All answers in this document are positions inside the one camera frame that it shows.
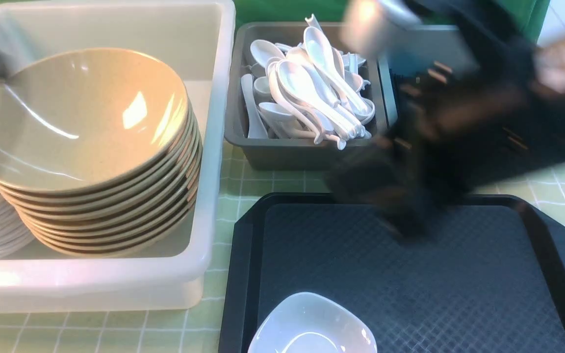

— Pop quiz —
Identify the large white plastic tub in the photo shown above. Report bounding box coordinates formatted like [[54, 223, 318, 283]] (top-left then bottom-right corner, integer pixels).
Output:
[[0, 0, 235, 313]]

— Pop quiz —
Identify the stack of beige bowls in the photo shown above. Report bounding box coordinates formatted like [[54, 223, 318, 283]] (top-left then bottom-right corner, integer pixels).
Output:
[[0, 98, 203, 257]]

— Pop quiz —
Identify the pile of white soup spoons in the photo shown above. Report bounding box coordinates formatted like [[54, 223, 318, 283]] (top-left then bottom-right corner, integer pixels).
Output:
[[240, 16, 375, 150]]

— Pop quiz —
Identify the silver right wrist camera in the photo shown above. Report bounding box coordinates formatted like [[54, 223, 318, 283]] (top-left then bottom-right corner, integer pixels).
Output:
[[340, 0, 422, 58]]

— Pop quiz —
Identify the white ceramic soup spoon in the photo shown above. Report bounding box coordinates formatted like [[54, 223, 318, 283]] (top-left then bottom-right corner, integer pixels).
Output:
[[276, 60, 356, 139]]

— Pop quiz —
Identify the blue-grey plastic chopstick bin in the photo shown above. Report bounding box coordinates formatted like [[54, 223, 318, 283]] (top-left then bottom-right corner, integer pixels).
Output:
[[378, 25, 478, 125]]

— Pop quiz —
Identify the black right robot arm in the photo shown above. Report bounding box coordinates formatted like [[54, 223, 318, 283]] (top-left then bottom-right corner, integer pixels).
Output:
[[324, 0, 565, 237]]

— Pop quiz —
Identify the beige noodle bowl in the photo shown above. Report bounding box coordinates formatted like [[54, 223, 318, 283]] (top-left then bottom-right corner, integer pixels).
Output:
[[0, 48, 191, 194]]

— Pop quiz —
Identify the grey plastic spoon bin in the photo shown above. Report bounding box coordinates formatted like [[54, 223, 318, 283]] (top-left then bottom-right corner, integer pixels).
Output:
[[224, 22, 389, 171]]

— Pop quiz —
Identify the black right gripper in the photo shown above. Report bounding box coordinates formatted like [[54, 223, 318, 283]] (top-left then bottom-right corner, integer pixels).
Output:
[[324, 74, 464, 243]]

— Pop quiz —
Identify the black plastic serving tray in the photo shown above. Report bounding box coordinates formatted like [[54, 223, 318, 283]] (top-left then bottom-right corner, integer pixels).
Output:
[[218, 193, 565, 353]]

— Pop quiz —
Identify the green fabric backdrop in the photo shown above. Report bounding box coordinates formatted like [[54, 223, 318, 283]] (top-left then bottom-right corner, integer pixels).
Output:
[[234, 0, 550, 42]]

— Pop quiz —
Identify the white square front dish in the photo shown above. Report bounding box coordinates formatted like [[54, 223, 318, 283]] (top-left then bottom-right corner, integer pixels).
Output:
[[248, 291, 378, 353]]

